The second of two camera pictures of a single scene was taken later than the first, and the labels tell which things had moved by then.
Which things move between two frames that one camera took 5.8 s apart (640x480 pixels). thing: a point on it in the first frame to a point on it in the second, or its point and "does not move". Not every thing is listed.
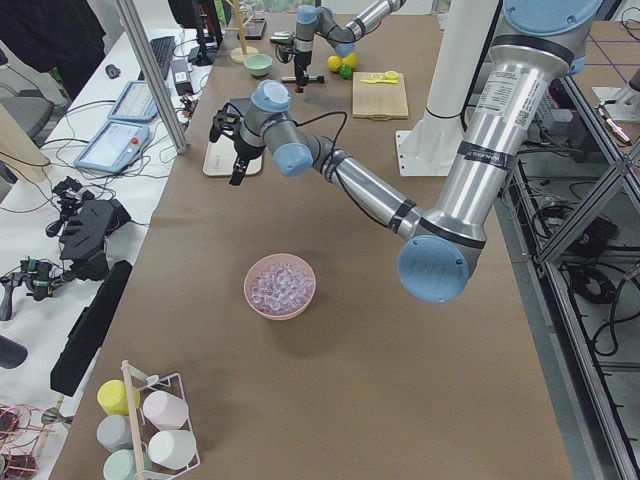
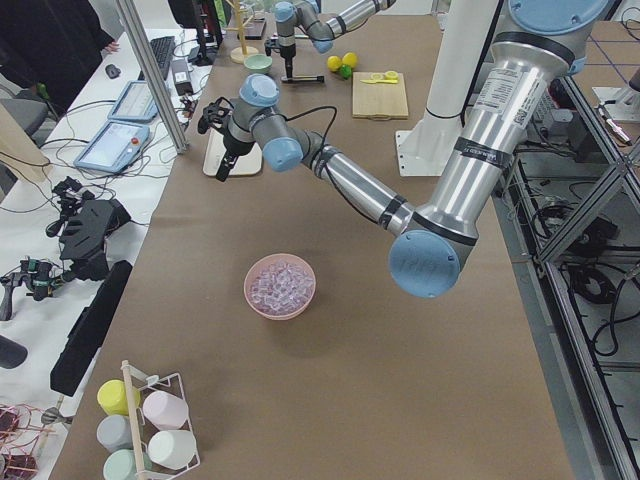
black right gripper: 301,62 to 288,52
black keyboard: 163,49 does not move
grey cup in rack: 114,432 does not move
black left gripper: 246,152 to 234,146
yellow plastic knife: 380,81 does not move
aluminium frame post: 154,74 does not move
